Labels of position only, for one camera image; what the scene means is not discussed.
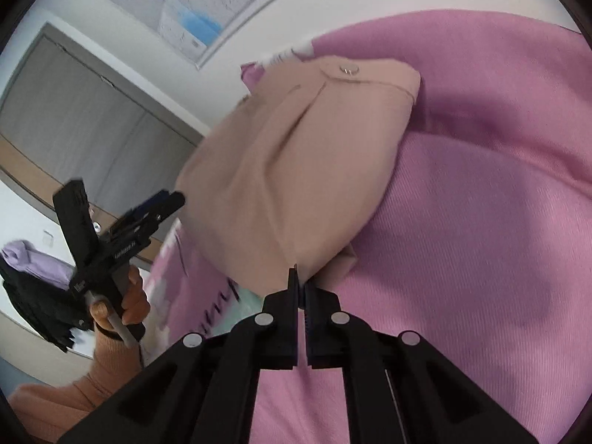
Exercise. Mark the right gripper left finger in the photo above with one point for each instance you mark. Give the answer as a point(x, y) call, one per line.
point(201, 390)

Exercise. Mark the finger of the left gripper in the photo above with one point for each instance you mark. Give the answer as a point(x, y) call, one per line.
point(144, 220)

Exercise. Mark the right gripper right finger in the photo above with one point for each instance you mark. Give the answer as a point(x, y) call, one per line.
point(400, 389)

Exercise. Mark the dusty pink coat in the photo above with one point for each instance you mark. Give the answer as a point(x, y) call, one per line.
point(297, 169)

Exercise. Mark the left forearm peach sleeve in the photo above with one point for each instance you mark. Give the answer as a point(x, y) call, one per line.
point(49, 412)

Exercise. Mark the person's left hand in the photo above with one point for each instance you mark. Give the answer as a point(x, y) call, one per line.
point(134, 303)

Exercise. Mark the lilac garment on chair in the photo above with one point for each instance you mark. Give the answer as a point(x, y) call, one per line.
point(22, 256)

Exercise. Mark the grey wardrobe door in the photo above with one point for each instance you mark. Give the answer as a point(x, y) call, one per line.
point(65, 114)

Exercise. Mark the pink daisy bed sheet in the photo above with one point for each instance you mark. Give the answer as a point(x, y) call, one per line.
point(482, 243)

